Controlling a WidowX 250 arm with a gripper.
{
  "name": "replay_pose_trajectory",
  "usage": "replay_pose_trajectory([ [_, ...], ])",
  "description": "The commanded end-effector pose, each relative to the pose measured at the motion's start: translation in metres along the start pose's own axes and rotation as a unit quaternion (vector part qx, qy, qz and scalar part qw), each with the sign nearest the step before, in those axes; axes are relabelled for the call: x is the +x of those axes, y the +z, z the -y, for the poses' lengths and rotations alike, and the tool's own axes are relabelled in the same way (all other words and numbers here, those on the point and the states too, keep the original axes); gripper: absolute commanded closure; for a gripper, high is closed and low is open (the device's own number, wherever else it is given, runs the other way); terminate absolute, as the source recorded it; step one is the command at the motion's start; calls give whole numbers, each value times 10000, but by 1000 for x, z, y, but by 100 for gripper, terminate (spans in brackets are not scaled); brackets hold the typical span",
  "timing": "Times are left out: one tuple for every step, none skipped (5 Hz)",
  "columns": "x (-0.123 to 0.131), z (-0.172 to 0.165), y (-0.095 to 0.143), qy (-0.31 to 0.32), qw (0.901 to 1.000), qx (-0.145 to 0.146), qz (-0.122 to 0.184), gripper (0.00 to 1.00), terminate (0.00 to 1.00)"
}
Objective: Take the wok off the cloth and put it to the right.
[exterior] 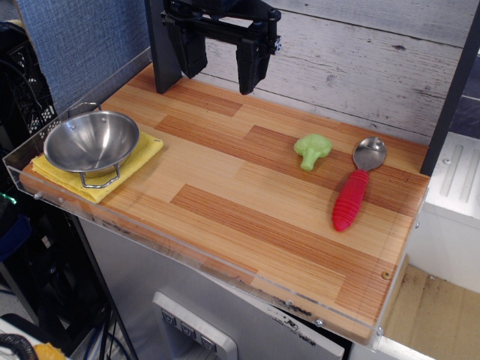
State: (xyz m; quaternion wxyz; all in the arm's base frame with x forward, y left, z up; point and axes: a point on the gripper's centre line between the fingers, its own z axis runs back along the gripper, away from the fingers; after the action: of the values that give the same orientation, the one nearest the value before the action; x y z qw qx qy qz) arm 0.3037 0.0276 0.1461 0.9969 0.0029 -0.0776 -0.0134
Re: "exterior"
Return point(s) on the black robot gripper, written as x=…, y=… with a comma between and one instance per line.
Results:
x=251, y=25

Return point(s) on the dark right vertical post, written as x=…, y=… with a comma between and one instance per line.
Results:
x=456, y=89

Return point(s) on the black plastic crate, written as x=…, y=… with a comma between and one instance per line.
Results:
x=26, y=103

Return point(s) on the dark left vertical post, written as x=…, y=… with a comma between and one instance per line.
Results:
x=167, y=71

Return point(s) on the red handled metal spoon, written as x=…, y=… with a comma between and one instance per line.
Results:
x=369, y=154

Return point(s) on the clear acrylic table guard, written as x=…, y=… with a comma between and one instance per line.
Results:
x=227, y=231

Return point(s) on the silver cabinet with button panel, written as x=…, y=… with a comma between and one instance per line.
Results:
x=172, y=309

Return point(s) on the green toy broccoli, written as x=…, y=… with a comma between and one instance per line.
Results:
x=311, y=148

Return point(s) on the small steel wok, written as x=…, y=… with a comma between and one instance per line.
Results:
x=93, y=145

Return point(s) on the yellow folded cloth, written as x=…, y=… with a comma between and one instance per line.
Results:
x=147, y=147

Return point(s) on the dark vertical post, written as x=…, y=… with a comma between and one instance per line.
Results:
x=456, y=89
x=167, y=71

